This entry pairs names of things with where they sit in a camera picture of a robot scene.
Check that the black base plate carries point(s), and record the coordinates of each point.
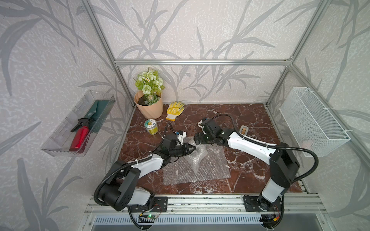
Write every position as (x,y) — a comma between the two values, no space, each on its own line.
(259,204)
(155,204)

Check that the white wire mesh basket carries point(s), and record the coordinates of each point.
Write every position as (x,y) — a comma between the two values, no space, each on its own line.
(311,122)

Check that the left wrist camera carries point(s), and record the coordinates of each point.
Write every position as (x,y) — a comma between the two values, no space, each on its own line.
(181,136)

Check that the yellow white work glove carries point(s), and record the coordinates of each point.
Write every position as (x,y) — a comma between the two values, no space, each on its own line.
(174,110)

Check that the green white artificial flowers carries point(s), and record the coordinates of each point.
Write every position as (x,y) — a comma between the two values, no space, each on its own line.
(151,85)

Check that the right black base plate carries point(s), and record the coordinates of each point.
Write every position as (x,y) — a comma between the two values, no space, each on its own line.
(259,204)

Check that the aluminium mounting rail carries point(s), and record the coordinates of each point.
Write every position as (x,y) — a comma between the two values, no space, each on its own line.
(186,204)

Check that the clear plastic wall tray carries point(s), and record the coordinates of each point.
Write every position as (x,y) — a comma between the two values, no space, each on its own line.
(58,144)

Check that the grey tape dispenser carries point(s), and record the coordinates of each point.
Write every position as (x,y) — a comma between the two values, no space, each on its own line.
(244,130)

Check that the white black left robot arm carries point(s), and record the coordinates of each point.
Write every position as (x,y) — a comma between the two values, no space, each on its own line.
(119,190)

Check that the clear bubble wrap sheet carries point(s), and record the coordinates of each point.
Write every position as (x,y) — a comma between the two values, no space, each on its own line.
(207,162)

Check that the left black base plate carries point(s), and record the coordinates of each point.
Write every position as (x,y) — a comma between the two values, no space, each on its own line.
(155,204)

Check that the red black spray bottle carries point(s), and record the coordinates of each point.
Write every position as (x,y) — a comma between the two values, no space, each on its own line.
(82,131)

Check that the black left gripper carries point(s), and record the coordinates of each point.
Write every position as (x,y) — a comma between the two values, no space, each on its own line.
(185,148)

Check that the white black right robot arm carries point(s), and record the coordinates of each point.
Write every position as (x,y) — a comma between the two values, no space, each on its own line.
(281,159)

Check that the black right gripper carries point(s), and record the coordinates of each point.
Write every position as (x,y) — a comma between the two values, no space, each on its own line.
(198,136)

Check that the small green labelled tin can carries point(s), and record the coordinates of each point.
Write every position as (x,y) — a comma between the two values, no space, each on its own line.
(151,126)

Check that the aluminium frame crossbar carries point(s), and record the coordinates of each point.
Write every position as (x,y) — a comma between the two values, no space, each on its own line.
(242,62)

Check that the beige flower pot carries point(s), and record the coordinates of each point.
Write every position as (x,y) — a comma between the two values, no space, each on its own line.
(149,111)

